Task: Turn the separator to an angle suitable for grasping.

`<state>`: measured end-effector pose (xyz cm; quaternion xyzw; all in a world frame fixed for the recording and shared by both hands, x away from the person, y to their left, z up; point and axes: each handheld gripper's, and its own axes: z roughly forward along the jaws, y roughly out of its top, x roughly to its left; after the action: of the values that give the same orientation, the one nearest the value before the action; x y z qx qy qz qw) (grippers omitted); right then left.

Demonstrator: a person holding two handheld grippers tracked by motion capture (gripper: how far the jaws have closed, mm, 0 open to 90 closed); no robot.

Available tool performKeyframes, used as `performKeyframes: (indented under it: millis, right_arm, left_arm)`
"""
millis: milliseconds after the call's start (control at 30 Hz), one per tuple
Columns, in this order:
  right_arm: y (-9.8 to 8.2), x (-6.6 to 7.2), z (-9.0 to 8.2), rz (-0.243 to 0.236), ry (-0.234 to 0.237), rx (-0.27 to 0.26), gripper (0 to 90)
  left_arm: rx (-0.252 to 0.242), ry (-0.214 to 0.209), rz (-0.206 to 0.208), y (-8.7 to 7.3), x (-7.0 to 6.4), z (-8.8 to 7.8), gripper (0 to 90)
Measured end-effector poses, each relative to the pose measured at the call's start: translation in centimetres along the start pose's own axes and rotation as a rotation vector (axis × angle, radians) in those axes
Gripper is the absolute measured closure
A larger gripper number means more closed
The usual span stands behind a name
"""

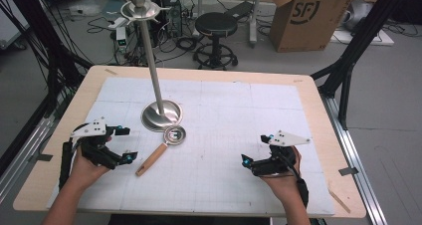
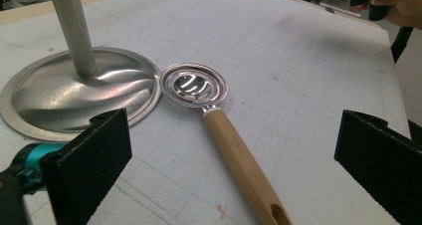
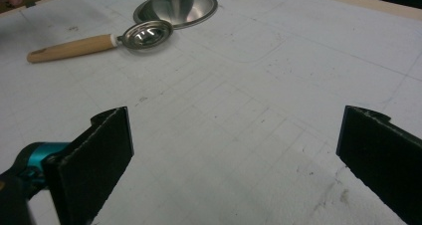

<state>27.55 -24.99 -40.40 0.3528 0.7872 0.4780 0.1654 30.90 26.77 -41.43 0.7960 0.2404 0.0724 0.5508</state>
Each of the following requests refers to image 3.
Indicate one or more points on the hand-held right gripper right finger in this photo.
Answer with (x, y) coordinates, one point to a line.
(381, 158)

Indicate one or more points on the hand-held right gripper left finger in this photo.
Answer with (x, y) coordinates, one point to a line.
(89, 172)

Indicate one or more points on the round steel stand base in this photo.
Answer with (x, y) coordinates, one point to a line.
(185, 7)

